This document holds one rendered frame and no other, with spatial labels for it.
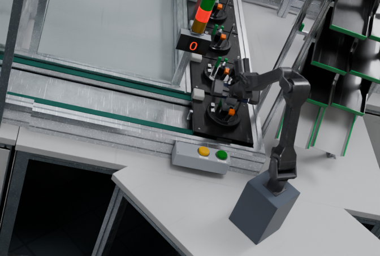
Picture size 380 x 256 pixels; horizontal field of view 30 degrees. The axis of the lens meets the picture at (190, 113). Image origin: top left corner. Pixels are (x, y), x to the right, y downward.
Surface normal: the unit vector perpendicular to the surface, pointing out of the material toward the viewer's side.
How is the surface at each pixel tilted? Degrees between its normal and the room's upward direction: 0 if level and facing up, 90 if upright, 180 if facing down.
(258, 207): 90
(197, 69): 0
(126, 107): 0
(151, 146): 90
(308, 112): 45
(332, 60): 25
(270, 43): 0
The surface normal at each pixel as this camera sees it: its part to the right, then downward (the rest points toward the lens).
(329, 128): 0.11, -0.09
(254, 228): -0.67, 0.30
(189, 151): 0.29, -0.73
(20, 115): 0.03, 0.65
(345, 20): 0.21, -0.40
